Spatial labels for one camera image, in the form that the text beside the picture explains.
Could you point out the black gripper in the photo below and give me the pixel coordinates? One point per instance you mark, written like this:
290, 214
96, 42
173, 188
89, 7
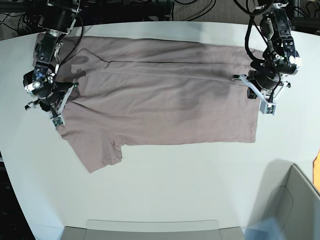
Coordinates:
54, 95
263, 83

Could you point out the blue item bottom right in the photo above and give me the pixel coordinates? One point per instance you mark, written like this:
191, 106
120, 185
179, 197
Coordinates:
262, 228

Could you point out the orange item right edge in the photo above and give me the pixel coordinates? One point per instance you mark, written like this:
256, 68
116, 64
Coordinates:
316, 171

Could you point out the grey tray bottom edge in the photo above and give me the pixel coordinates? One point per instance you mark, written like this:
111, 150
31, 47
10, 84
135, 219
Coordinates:
175, 230

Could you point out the pink T-shirt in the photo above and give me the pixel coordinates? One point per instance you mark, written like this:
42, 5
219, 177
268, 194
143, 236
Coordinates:
153, 92

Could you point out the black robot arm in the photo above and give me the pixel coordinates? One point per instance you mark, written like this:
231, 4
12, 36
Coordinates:
280, 57
57, 20

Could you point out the grey cardboard box right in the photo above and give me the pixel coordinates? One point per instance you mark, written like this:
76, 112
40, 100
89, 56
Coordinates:
293, 210

